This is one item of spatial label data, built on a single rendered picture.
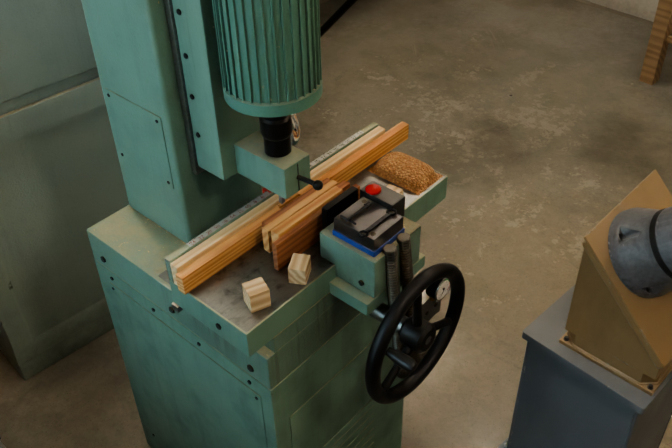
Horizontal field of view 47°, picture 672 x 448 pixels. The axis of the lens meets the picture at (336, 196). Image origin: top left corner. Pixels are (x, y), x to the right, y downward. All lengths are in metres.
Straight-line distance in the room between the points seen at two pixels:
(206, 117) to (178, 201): 0.23
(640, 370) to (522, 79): 2.41
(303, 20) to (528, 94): 2.66
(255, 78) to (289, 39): 0.09
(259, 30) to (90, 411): 1.53
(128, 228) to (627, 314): 1.08
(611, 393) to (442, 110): 2.12
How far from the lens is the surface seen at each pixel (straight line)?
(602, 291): 1.69
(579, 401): 1.89
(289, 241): 1.43
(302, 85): 1.31
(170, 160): 1.55
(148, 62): 1.46
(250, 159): 1.47
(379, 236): 1.36
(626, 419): 1.84
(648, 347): 1.72
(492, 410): 2.39
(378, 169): 1.67
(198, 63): 1.40
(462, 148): 3.39
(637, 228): 1.66
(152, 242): 1.71
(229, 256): 1.46
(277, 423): 1.59
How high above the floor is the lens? 1.89
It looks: 38 degrees down
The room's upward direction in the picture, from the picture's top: 1 degrees counter-clockwise
